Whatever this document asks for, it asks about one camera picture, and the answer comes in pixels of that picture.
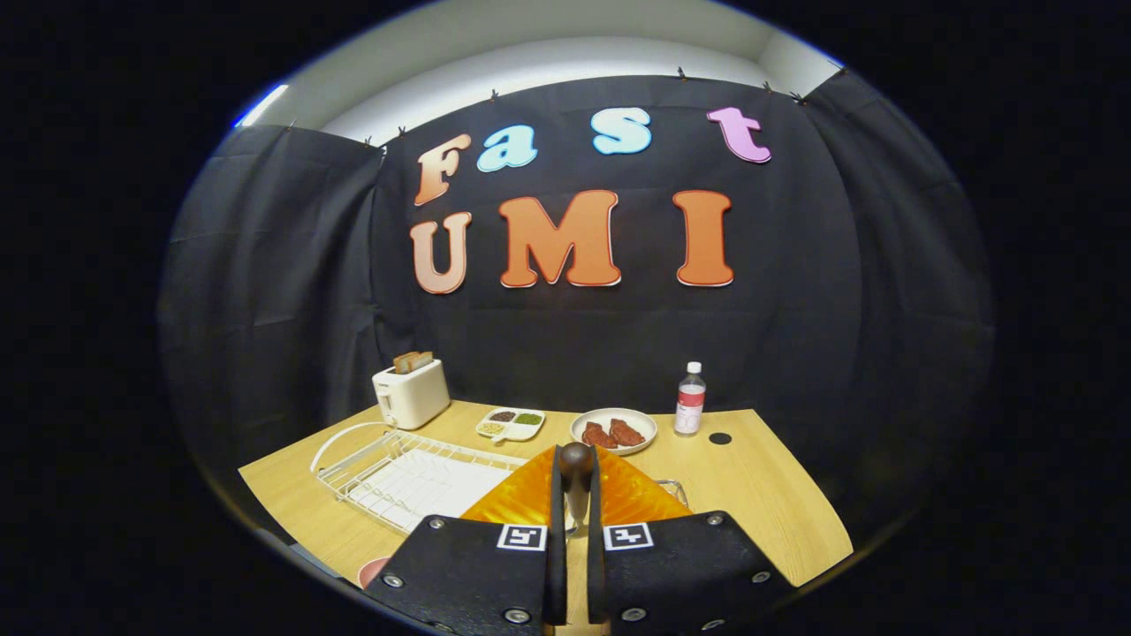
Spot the white plate with meat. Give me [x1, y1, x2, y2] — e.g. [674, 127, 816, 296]
[570, 407, 658, 456]

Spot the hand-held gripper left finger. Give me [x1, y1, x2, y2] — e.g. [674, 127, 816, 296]
[367, 444, 568, 632]

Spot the clear bottle with red label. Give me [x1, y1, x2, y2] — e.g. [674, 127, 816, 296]
[674, 361, 707, 437]

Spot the ceiling light strip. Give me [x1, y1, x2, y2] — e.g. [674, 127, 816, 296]
[234, 84, 291, 129]

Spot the white toaster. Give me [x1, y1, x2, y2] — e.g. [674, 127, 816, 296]
[372, 358, 452, 431]

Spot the white sectioned condiment dish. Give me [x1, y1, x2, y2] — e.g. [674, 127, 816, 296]
[475, 407, 547, 443]

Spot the white wire dish rack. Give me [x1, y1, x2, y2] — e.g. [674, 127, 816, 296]
[309, 421, 531, 535]

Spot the wooden handled metal spoon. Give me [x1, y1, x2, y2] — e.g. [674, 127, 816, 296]
[558, 443, 596, 535]

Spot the black backdrop cloth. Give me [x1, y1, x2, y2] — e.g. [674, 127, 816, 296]
[159, 69, 995, 531]

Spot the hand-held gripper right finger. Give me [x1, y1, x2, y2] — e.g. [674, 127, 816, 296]
[586, 446, 792, 632]

